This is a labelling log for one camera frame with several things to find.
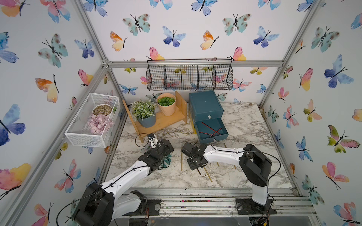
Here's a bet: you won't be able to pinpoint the teal drawer cabinet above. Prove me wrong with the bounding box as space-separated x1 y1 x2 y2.
189 90 224 122

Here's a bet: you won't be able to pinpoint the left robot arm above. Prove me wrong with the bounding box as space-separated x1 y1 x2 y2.
72 138 174 226

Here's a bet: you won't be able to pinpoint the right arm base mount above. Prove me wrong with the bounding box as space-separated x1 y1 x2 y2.
235 198 277 215

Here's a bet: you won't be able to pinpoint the peach pot green plant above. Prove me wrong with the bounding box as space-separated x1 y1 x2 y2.
156 93 176 116

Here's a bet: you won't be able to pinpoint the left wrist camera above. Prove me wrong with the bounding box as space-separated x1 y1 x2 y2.
148 133 158 148

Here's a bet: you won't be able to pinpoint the blue pot white-flowered plant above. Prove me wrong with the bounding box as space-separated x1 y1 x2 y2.
131 100 156 128

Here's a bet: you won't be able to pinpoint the teal drawer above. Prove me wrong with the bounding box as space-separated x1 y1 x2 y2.
192 111 223 122
195 118 229 144

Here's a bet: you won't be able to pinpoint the wooden shelf stand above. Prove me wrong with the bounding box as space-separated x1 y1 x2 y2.
122 91 187 143

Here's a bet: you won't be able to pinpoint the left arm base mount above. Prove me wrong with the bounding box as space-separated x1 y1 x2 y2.
128 190 161 216

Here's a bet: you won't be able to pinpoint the black wire wall basket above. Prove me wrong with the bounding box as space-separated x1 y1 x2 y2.
146 58 234 92

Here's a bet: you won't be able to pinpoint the white mesh wall basket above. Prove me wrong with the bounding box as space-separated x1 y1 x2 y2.
65 93 120 147

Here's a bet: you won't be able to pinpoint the pink artificial flowers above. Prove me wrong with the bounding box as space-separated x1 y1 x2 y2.
88 115 114 136

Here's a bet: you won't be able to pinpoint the bowl of pebbles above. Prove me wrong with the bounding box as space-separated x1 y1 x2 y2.
92 104 113 116

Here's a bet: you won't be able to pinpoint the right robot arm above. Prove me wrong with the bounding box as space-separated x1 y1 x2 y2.
181 143 272 206

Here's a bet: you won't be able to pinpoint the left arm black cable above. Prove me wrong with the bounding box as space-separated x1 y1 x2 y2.
134 132 150 148

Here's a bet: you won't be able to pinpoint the teal top drawer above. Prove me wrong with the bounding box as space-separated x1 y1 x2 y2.
192 111 223 122

